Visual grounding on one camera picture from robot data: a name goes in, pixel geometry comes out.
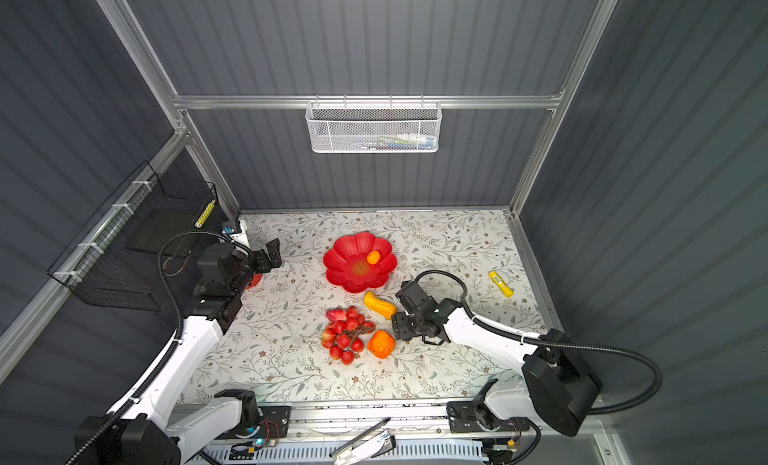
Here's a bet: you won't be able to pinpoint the orange fake bell pepper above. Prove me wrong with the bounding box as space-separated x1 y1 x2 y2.
367 330 396 359

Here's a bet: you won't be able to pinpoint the small orange fake tangerine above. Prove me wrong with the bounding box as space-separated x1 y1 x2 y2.
366 250 381 265

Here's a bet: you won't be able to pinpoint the single fake strawberry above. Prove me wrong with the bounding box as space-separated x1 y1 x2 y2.
326 308 347 323

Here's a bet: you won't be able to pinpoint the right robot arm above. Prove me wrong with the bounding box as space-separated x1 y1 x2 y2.
391 280 602 437

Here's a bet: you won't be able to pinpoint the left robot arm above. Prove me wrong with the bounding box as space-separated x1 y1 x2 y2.
68 234 282 464

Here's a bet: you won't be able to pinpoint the red flower-shaped fruit bowl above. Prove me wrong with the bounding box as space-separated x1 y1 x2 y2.
323 232 398 294

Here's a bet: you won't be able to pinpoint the red pen cup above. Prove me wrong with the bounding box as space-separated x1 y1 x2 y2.
248 274 263 289

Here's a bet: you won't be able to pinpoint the yellow marker in black basket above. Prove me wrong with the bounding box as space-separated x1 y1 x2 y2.
194 199 217 229

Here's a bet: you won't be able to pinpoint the yellow marker on table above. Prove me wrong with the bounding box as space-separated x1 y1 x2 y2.
489 271 514 297

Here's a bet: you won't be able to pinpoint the items in white basket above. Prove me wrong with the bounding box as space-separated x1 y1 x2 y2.
352 133 438 152

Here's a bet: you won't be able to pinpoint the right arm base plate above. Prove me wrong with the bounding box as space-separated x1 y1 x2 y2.
446 401 531 434

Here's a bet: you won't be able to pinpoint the black wire wall basket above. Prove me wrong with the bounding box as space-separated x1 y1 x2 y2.
48 163 219 313

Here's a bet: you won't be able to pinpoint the silver tool at front rail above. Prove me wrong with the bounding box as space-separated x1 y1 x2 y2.
329 417 397 465

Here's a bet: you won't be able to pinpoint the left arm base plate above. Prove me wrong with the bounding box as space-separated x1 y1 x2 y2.
235 406 291 449

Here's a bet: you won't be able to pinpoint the white wire wall basket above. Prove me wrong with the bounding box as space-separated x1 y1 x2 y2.
305 104 443 154

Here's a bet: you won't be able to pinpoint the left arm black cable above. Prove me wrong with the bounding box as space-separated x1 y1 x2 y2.
62 230 253 465

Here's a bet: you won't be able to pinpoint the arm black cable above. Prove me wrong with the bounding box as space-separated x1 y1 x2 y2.
62 230 253 465
413 269 664 416

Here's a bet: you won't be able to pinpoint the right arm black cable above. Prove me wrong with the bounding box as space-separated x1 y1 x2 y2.
413 269 664 416

